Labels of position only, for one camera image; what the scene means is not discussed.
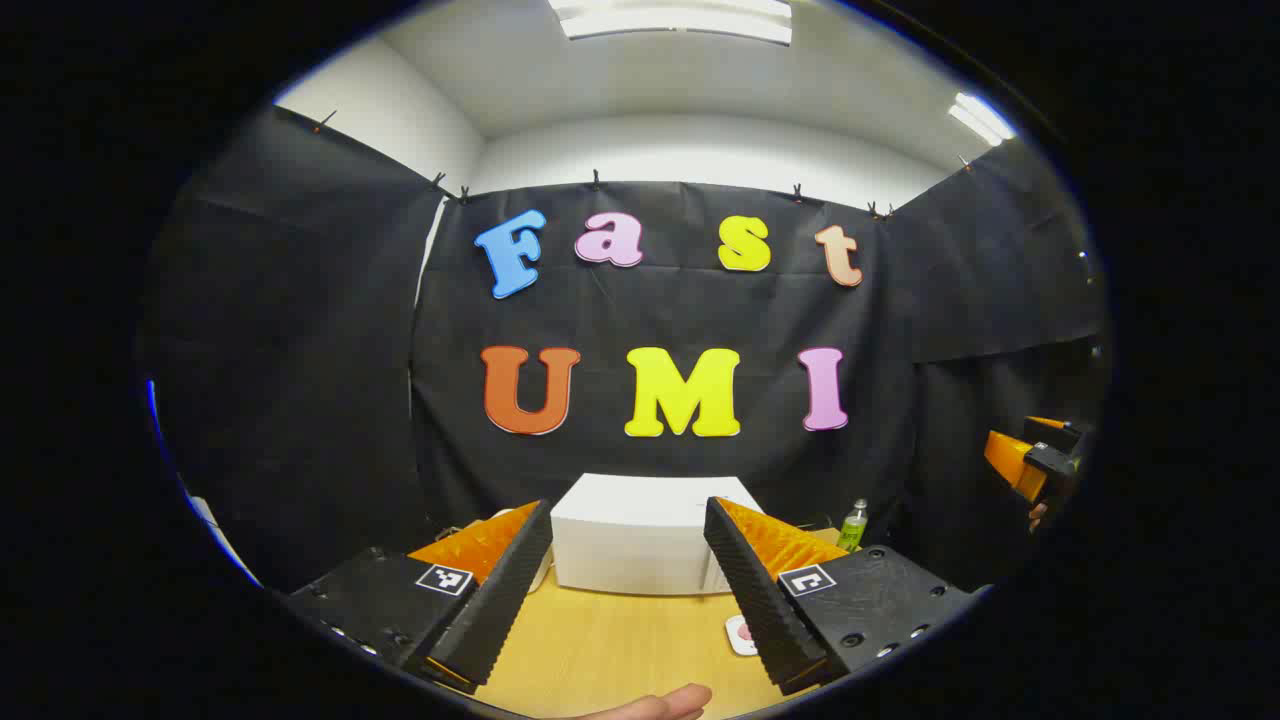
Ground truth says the black backdrop cloth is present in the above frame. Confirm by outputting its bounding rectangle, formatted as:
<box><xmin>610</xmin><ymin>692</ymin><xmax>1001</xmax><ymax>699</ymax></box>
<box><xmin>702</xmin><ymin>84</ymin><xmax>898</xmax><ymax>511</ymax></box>
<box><xmin>140</xmin><ymin>105</ymin><xmax>1111</xmax><ymax>591</ymax></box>

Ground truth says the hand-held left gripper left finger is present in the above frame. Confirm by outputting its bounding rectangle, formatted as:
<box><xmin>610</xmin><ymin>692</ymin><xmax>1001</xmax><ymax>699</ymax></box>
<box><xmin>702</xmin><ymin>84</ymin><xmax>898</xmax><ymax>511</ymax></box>
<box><xmin>288</xmin><ymin>498</ymin><xmax>555</xmax><ymax>693</ymax></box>

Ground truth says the ceiling light panel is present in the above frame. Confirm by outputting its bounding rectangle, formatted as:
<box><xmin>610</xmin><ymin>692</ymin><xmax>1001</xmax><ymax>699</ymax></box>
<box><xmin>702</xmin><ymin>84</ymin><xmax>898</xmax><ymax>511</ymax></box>
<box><xmin>948</xmin><ymin>92</ymin><xmax>1018</xmax><ymax>148</ymax></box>
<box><xmin>548</xmin><ymin>0</ymin><xmax>794</xmax><ymax>47</ymax></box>

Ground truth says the white microwave oven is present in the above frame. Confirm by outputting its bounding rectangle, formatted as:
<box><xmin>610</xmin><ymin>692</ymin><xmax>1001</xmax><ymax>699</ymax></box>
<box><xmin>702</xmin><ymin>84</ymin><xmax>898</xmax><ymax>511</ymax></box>
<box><xmin>550</xmin><ymin>473</ymin><xmax>767</xmax><ymax>598</ymax></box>

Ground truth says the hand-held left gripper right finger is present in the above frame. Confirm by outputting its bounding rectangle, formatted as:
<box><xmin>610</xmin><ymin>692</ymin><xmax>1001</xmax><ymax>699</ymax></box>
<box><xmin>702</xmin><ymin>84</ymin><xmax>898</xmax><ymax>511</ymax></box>
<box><xmin>704</xmin><ymin>495</ymin><xmax>978</xmax><ymax>697</ymax></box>

